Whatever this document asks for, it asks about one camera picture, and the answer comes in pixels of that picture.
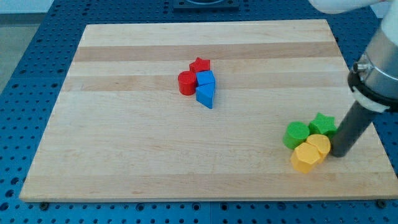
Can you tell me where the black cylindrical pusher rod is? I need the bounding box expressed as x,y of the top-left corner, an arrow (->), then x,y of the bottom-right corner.
331,101 -> 379,157

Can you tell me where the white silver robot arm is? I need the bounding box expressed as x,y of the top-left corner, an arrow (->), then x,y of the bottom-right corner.
331,0 -> 397,157

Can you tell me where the green star block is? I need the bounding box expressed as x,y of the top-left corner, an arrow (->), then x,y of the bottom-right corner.
308,113 -> 337,139

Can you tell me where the yellow cylinder block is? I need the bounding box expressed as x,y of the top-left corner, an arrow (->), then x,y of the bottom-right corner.
306,134 -> 331,164

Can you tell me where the green cylinder block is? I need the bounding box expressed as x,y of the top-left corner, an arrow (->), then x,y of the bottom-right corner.
282,121 -> 310,149

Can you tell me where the yellow hexagon block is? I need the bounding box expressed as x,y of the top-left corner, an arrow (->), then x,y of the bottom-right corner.
290,142 -> 321,174

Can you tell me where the blue wedge block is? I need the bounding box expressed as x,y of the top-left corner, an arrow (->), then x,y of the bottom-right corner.
196,83 -> 215,109

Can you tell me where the blue cube block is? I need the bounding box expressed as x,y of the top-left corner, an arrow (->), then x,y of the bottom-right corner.
196,70 -> 215,86

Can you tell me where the red star block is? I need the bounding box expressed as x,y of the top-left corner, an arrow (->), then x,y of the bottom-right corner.
189,57 -> 211,73

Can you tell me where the red cylinder block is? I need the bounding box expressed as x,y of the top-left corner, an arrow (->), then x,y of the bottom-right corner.
178,71 -> 197,96

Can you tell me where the wooden board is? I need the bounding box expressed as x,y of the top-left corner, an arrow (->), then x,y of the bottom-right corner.
19,19 -> 397,202

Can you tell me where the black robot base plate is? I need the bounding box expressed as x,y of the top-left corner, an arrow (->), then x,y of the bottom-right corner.
172,0 -> 241,11

